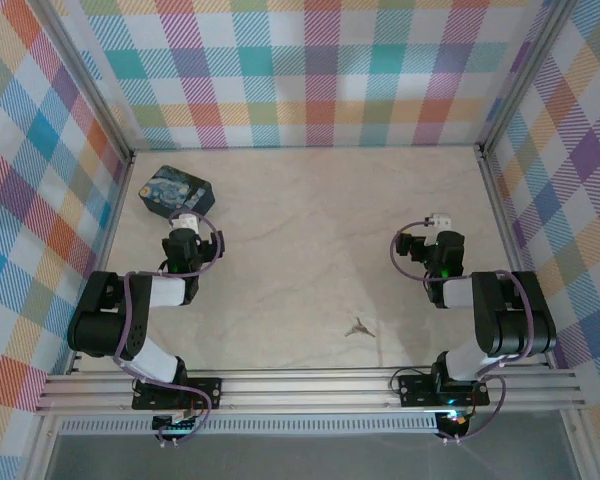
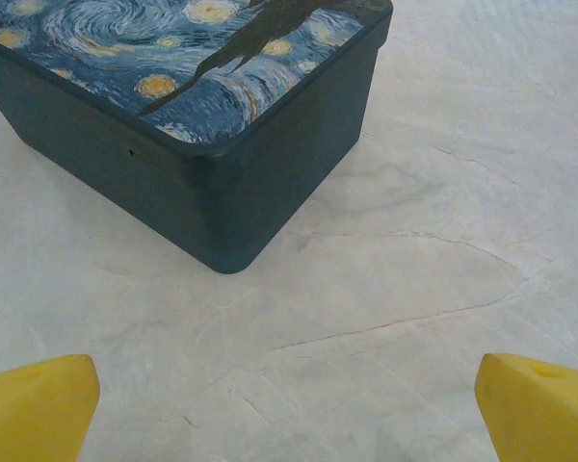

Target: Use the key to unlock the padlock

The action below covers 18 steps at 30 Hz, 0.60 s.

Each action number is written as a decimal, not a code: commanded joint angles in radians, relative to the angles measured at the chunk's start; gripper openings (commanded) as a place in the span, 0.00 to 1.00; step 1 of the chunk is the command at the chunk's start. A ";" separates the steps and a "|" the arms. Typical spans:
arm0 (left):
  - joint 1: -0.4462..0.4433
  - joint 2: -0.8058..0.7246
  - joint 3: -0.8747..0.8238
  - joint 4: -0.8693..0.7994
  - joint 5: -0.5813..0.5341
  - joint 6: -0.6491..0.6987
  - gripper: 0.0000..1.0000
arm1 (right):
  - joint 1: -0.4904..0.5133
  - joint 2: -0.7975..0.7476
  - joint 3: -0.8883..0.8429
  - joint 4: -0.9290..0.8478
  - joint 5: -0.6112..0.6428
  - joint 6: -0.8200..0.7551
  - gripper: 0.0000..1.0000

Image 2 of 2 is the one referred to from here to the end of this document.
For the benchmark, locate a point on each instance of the starry night print tin box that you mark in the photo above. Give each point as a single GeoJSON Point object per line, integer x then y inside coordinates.
{"type": "Point", "coordinates": [221, 207]}

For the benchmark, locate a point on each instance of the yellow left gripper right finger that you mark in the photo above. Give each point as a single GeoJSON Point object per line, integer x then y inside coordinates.
{"type": "Point", "coordinates": [539, 414]}

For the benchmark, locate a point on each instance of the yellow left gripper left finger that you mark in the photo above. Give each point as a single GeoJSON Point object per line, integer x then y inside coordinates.
{"type": "Point", "coordinates": [38, 409]}

